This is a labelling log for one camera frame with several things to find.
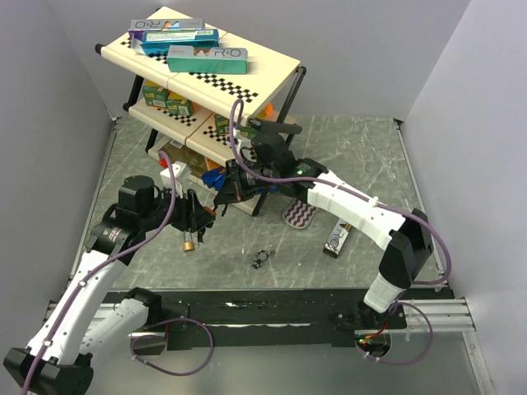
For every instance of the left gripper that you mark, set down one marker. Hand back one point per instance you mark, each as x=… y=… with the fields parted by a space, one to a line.
x=192 y=215

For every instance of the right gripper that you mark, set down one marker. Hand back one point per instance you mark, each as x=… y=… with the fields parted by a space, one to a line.
x=234 y=190

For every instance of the panda keychain with keys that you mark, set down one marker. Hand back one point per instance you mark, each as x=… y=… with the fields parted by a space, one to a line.
x=261 y=257

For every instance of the orange black padlock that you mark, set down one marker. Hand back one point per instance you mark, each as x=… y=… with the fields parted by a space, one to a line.
x=210 y=210

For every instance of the black-headed key bunch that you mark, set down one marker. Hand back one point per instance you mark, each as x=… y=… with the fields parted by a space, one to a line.
x=200 y=238

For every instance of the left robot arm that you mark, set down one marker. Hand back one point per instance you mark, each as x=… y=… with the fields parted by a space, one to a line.
x=60 y=358

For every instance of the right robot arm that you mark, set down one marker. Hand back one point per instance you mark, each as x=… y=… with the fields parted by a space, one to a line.
x=404 y=237

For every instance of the blue snack bag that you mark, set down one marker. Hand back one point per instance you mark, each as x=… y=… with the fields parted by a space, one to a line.
x=215 y=178

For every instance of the long-shackle brass padlock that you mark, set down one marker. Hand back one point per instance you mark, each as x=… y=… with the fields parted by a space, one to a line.
x=188 y=245

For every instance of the brown flat packet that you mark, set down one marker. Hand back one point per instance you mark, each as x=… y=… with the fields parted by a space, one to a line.
x=194 y=160

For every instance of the green carton right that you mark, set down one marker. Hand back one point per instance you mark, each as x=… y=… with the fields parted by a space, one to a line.
x=247 y=132

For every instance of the green carton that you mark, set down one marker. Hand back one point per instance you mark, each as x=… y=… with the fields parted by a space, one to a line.
x=154 y=94
x=222 y=125
x=247 y=132
x=178 y=105

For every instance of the beige three-tier shelf rack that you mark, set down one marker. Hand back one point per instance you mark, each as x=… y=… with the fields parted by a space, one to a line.
x=270 y=71

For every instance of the purple wavy sponge pad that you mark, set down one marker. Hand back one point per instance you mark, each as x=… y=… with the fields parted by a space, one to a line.
x=299 y=215

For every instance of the black R&O box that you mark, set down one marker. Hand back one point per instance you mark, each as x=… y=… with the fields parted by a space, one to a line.
x=337 y=238

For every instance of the green carton far left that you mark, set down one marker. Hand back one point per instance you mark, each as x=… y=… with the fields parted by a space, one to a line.
x=154 y=94

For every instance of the teal R&O box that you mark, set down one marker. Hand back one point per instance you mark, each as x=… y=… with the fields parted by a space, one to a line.
x=222 y=60

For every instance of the blue toothpaste box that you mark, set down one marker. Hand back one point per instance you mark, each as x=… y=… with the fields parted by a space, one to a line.
x=159 y=42

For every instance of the purple R&O box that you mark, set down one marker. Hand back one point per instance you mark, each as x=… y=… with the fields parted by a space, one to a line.
x=138 y=28

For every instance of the black base frame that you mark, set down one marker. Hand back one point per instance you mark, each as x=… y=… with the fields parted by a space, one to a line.
x=282 y=317

